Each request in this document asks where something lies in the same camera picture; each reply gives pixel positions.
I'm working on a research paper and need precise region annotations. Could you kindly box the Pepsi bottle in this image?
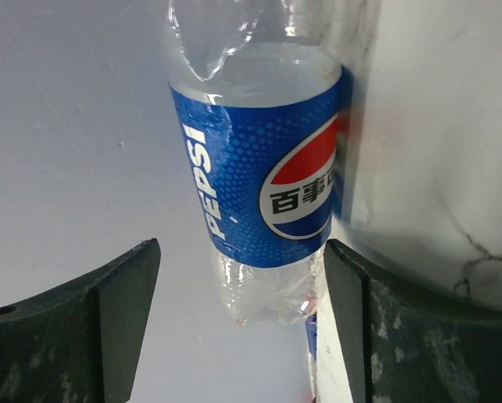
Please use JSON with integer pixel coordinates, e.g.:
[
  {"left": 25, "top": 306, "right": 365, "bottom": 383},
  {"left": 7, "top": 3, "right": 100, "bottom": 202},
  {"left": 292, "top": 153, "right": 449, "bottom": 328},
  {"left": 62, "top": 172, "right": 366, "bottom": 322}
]
[{"left": 164, "top": 1, "right": 352, "bottom": 325}]

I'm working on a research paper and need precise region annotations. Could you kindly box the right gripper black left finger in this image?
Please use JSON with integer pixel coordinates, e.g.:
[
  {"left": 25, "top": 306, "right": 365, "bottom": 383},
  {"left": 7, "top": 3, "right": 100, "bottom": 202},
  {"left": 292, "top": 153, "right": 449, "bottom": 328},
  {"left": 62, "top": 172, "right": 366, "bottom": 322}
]
[{"left": 0, "top": 238, "right": 161, "bottom": 402}]

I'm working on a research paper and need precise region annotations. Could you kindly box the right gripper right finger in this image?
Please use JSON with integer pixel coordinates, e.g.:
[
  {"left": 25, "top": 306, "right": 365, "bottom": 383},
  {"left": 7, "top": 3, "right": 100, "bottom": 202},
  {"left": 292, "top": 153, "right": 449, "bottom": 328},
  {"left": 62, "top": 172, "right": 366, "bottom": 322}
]
[{"left": 325, "top": 240, "right": 502, "bottom": 402}]

